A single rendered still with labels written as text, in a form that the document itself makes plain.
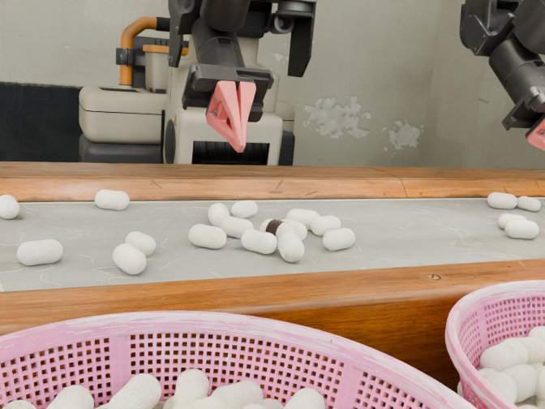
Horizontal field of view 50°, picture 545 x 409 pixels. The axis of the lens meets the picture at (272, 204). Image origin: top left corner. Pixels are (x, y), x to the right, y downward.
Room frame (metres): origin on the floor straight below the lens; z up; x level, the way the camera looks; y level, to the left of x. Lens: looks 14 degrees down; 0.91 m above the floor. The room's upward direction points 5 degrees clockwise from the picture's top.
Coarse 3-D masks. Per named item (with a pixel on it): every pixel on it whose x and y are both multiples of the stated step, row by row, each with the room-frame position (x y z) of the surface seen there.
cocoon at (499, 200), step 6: (498, 192) 0.78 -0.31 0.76; (492, 198) 0.78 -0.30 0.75; (498, 198) 0.77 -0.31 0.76; (504, 198) 0.77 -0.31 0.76; (510, 198) 0.77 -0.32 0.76; (516, 198) 0.78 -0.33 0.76; (492, 204) 0.78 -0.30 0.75; (498, 204) 0.77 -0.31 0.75; (504, 204) 0.77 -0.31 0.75; (510, 204) 0.77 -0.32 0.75; (516, 204) 0.77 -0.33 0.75
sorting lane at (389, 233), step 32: (0, 224) 0.52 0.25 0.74; (32, 224) 0.53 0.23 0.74; (64, 224) 0.54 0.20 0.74; (96, 224) 0.55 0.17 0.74; (128, 224) 0.56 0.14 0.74; (160, 224) 0.57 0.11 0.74; (192, 224) 0.58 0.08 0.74; (256, 224) 0.60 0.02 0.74; (352, 224) 0.63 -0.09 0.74; (384, 224) 0.64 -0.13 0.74; (416, 224) 0.66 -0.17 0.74; (448, 224) 0.67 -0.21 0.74; (480, 224) 0.68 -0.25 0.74; (544, 224) 0.71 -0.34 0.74; (0, 256) 0.44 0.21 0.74; (64, 256) 0.45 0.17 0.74; (96, 256) 0.46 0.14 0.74; (160, 256) 0.47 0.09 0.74; (192, 256) 0.48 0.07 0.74; (224, 256) 0.48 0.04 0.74; (256, 256) 0.49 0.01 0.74; (320, 256) 0.51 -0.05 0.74; (352, 256) 0.51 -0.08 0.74; (384, 256) 0.52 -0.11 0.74; (416, 256) 0.53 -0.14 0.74; (448, 256) 0.54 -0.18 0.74; (480, 256) 0.55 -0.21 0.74; (512, 256) 0.56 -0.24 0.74; (544, 256) 0.57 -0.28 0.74; (32, 288) 0.38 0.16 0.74
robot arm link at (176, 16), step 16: (176, 0) 0.79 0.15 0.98; (192, 0) 0.77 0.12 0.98; (208, 0) 0.72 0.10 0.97; (224, 0) 0.71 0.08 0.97; (240, 0) 0.71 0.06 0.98; (176, 16) 0.79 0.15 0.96; (192, 16) 0.78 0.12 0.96; (208, 16) 0.73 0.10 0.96; (224, 16) 0.72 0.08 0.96; (240, 16) 0.73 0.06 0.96
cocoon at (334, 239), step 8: (328, 232) 0.53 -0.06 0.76; (336, 232) 0.52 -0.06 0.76; (344, 232) 0.53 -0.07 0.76; (352, 232) 0.54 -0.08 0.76; (328, 240) 0.52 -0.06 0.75; (336, 240) 0.52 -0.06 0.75; (344, 240) 0.52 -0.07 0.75; (352, 240) 0.53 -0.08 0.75; (328, 248) 0.52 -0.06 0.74; (336, 248) 0.52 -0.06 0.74
